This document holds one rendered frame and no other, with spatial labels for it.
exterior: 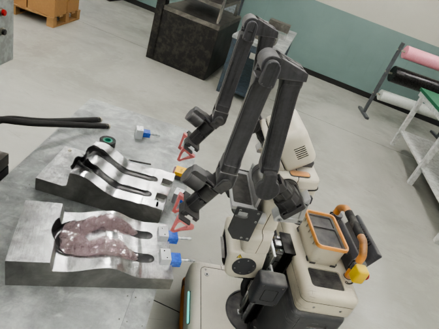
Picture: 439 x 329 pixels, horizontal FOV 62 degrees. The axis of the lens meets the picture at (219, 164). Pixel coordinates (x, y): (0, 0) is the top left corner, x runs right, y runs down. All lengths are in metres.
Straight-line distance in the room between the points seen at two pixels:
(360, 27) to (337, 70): 0.88
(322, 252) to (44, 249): 1.05
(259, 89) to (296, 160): 0.38
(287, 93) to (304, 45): 6.76
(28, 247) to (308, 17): 7.00
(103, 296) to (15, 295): 0.25
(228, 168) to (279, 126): 0.20
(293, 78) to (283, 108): 0.10
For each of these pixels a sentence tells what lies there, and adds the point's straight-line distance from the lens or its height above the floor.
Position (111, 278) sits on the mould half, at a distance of 1.26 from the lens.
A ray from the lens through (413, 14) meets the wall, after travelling 7.81.
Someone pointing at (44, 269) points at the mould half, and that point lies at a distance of 1.24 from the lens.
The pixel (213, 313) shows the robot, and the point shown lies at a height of 0.28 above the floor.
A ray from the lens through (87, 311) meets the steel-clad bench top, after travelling 1.25.
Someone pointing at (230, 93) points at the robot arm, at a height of 1.34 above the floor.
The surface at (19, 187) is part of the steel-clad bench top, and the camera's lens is 1.63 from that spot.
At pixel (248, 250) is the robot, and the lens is 1.54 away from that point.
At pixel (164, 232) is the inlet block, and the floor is 0.88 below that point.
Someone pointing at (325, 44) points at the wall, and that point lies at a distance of 7.75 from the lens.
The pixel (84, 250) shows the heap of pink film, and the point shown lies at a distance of 1.27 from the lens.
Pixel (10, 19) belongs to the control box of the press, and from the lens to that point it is 1.91.
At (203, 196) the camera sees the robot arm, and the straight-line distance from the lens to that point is 1.17.
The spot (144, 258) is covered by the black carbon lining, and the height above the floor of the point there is 0.85.
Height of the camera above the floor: 1.84
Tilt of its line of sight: 31 degrees down
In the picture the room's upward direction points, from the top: 20 degrees clockwise
